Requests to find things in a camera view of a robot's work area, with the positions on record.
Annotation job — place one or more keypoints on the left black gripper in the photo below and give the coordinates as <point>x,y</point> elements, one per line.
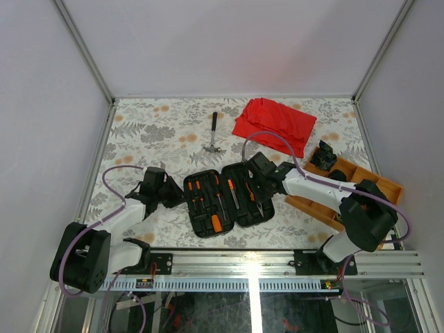
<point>179,193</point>

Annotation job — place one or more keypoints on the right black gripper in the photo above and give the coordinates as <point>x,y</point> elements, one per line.
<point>259,197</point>

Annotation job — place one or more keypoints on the small orange black screwdriver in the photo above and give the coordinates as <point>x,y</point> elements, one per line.
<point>200,194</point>

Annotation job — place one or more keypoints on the orange handled utility knife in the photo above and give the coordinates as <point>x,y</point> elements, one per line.
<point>234,196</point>

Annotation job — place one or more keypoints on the black plastic tool case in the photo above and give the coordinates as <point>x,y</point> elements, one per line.
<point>246,216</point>

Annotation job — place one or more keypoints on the black handled hammer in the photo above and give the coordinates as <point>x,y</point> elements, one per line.
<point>211,148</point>

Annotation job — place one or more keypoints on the orange black pliers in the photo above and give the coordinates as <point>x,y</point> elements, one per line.
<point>252,195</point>

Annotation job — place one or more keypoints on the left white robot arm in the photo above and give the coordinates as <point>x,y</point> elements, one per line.
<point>87,253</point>

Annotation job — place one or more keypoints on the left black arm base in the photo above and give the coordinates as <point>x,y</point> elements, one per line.
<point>149,263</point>

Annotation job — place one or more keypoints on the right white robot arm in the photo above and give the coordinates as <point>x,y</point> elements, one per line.
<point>367,216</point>

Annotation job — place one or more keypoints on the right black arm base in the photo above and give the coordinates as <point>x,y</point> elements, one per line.
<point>315,263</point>

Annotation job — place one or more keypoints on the red folded cloth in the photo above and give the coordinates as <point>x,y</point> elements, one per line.
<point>266,115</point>

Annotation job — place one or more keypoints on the wooden compartment tray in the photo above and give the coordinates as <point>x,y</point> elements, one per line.
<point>392,191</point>

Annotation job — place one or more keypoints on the aluminium front rail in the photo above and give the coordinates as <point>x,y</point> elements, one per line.
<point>219,270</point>

